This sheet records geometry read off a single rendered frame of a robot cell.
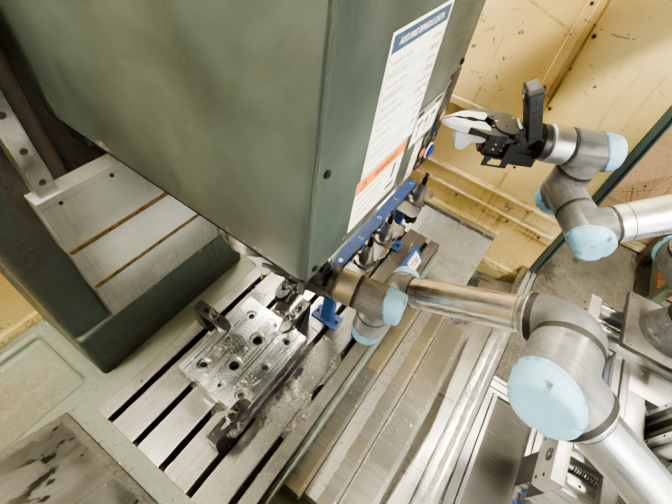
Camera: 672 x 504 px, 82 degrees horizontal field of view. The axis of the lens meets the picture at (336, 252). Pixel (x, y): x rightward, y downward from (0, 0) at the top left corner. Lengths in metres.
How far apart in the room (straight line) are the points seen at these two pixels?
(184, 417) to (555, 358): 0.95
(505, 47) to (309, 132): 1.15
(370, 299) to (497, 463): 1.45
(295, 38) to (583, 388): 0.60
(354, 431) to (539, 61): 1.32
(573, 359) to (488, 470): 1.43
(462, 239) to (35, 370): 1.77
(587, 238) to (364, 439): 0.91
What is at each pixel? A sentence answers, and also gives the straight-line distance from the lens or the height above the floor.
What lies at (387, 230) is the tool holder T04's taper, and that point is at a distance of 1.12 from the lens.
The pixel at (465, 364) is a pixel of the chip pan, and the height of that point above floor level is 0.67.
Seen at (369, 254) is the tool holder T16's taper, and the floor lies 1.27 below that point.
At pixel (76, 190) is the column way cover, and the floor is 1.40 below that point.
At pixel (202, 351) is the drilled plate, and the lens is 1.21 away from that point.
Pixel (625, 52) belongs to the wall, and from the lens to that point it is 1.46.
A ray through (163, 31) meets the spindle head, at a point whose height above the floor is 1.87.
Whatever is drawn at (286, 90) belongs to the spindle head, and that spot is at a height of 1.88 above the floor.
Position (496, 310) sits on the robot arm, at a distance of 0.84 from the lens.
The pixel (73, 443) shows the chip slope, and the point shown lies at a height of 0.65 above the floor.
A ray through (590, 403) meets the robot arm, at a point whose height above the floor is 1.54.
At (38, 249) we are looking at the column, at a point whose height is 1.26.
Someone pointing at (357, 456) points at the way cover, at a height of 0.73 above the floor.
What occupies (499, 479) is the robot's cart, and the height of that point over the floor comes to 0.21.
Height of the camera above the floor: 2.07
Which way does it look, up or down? 51 degrees down
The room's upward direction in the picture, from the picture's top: 11 degrees clockwise
